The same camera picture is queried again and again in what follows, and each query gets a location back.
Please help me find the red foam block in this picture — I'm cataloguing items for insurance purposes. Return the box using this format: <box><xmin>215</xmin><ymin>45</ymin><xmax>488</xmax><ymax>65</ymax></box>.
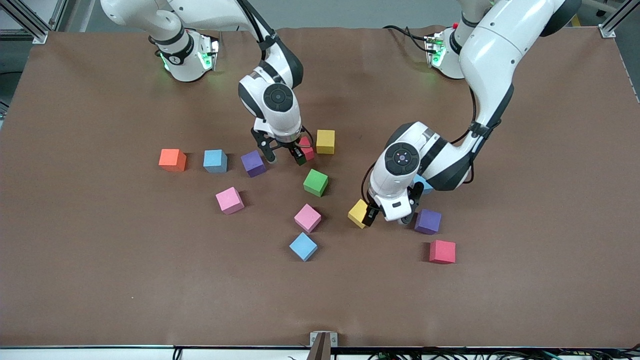
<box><xmin>429</xmin><ymin>239</ymin><xmax>457</xmax><ymax>265</ymax></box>
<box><xmin>298</xmin><ymin>136</ymin><xmax>316</xmax><ymax>162</ymax></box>

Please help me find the yellow foam block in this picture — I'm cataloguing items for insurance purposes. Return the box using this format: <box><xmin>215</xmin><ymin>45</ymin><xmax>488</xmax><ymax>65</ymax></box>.
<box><xmin>347</xmin><ymin>199</ymin><xmax>373</xmax><ymax>229</ymax></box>
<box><xmin>316</xmin><ymin>129</ymin><xmax>336</xmax><ymax>155</ymax></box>

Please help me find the green foam block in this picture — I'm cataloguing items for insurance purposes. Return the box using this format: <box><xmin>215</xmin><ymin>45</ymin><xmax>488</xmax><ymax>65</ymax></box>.
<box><xmin>303</xmin><ymin>168</ymin><xmax>330</xmax><ymax>197</ymax></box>

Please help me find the purple foam block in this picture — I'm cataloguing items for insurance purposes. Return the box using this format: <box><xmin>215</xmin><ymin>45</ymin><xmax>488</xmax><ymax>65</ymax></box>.
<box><xmin>240</xmin><ymin>149</ymin><xmax>267</xmax><ymax>178</ymax></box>
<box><xmin>414</xmin><ymin>208</ymin><xmax>443</xmax><ymax>235</ymax></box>

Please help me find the pink foam block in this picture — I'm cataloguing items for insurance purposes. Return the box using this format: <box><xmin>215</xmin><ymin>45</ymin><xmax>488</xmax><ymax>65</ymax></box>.
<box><xmin>293</xmin><ymin>203</ymin><xmax>322</xmax><ymax>234</ymax></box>
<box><xmin>215</xmin><ymin>186</ymin><xmax>246</xmax><ymax>216</ymax></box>

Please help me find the blue foam block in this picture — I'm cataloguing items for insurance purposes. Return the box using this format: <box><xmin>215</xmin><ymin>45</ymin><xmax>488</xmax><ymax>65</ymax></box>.
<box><xmin>413</xmin><ymin>174</ymin><xmax>435</xmax><ymax>196</ymax></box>
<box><xmin>203</xmin><ymin>149</ymin><xmax>229</xmax><ymax>174</ymax></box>
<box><xmin>289</xmin><ymin>232</ymin><xmax>319</xmax><ymax>262</ymax></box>

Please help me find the orange foam block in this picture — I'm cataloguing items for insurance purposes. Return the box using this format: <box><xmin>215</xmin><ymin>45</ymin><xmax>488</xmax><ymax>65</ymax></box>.
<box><xmin>158</xmin><ymin>148</ymin><xmax>188</xmax><ymax>173</ymax></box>

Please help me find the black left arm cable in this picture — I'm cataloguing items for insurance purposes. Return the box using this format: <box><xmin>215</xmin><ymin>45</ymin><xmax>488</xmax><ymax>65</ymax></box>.
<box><xmin>362</xmin><ymin>85</ymin><xmax>482</xmax><ymax>206</ymax></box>

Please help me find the grey metal camera bracket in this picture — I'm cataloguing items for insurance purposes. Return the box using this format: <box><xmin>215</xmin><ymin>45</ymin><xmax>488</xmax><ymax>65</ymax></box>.
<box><xmin>309</xmin><ymin>331</ymin><xmax>339</xmax><ymax>360</ymax></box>

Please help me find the black cable bundle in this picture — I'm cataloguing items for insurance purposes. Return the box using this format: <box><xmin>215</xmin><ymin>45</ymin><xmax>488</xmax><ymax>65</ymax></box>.
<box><xmin>367</xmin><ymin>348</ymin><xmax>640</xmax><ymax>360</ymax></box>

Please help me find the black base cable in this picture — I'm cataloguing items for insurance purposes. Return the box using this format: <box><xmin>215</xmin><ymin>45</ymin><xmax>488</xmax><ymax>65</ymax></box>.
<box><xmin>382</xmin><ymin>24</ymin><xmax>432</xmax><ymax>54</ymax></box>

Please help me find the aluminium frame profile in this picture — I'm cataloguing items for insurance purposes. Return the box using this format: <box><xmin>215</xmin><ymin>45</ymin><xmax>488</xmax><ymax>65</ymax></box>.
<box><xmin>0</xmin><ymin>0</ymin><xmax>68</xmax><ymax>45</ymax></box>
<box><xmin>597</xmin><ymin>0</ymin><xmax>640</xmax><ymax>39</ymax></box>

